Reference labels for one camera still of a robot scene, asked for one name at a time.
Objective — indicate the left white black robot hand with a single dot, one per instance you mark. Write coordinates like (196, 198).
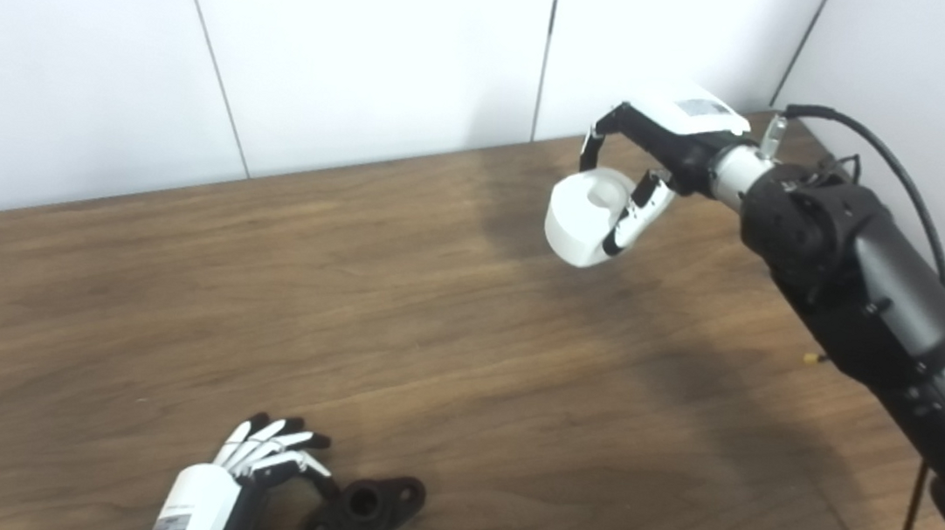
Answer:
(192, 508)

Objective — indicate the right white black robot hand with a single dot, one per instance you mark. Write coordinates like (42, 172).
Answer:
(685, 121)

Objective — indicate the round white plastic piece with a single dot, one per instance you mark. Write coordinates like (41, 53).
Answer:
(578, 223)

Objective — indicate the black plastic holder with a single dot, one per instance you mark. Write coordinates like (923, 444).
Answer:
(359, 512)

